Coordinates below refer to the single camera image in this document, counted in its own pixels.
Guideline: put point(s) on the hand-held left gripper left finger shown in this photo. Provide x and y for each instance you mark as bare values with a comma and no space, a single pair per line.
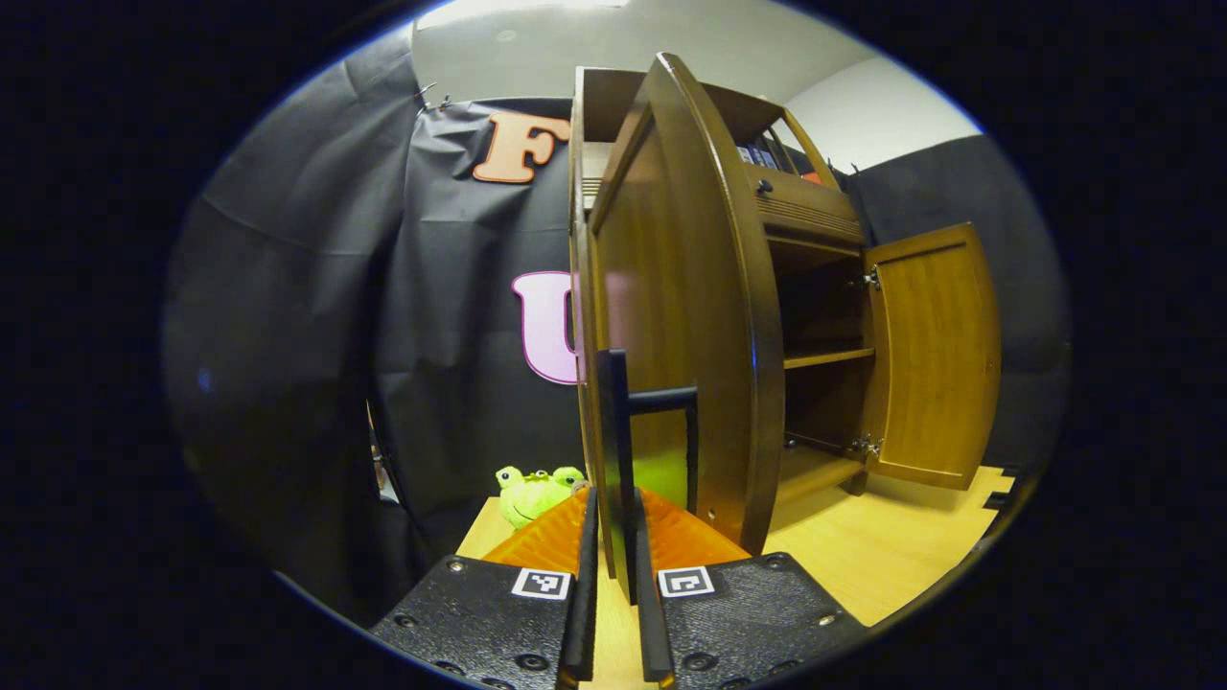
583,594

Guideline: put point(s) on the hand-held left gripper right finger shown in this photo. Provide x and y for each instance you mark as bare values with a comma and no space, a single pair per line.
652,613

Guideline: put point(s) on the wooden shoe cabinet door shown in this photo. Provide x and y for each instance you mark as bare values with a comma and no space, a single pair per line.
935,355
671,268

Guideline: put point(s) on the wooden double-door shoe cabinet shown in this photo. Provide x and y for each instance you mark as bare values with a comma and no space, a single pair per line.
815,287

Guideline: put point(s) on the wooden cabinet inner shelf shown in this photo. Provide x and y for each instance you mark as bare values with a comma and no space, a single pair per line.
829,356

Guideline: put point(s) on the wooden cabinet drawer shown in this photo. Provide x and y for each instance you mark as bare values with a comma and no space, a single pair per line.
805,206

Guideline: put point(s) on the green frog plush toy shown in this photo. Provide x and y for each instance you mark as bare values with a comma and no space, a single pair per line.
537,494

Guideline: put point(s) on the black backdrop cloth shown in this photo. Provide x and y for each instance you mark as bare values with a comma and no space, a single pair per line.
383,287

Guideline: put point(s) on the dark blue shelf book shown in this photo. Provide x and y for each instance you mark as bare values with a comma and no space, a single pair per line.
748,155

